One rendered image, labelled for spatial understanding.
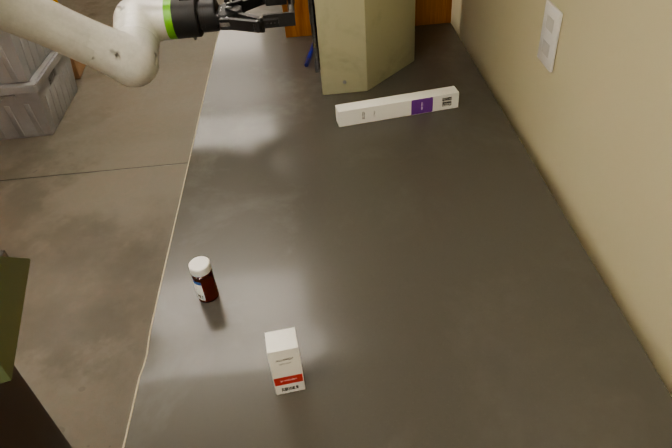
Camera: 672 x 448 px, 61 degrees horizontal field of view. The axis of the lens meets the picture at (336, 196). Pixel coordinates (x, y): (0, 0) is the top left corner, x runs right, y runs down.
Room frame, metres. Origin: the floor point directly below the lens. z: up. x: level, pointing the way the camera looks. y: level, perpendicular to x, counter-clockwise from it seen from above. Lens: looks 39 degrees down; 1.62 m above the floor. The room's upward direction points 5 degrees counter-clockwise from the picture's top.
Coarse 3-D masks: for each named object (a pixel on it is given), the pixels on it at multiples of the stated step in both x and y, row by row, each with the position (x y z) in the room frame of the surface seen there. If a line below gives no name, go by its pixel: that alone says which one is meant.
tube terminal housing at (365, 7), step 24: (336, 0) 1.25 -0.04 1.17; (360, 0) 1.25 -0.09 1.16; (384, 0) 1.30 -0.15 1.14; (408, 0) 1.37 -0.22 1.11; (336, 24) 1.25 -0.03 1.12; (360, 24) 1.25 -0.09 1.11; (384, 24) 1.30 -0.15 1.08; (408, 24) 1.37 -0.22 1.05; (336, 48) 1.25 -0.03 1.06; (360, 48) 1.25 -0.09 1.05; (384, 48) 1.30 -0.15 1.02; (408, 48) 1.37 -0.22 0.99; (336, 72) 1.25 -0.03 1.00; (360, 72) 1.25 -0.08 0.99; (384, 72) 1.30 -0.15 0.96
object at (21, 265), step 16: (0, 256) 0.66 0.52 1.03; (0, 272) 0.63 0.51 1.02; (16, 272) 0.67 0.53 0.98; (0, 288) 0.60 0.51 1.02; (16, 288) 0.65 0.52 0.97; (0, 304) 0.58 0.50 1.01; (16, 304) 0.62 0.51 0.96; (0, 320) 0.56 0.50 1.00; (16, 320) 0.59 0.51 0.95; (0, 336) 0.53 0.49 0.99; (16, 336) 0.57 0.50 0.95; (0, 352) 0.51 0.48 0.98; (0, 368) 0.49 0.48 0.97
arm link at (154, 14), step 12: (132, 0) 1.28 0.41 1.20; (144, 0) 1.28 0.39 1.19; (156, 0) 1.29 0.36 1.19; (168, 0) 1.28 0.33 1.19; (120, 12) 1.25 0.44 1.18; (132, 12) 1.24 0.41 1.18; (144, 12) 1.25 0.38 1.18; (156, 12) 1.26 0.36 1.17; (168, 12) 1.26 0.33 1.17; (120, 24) 1.22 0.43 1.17; (132, 24) 1.21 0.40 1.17; (144, 24) 1.22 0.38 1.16; (156, 24) 1.25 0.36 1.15; (168, 24) 1.25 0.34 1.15; (156, 36) 1.22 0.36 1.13; (168, 36) 1.26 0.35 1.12
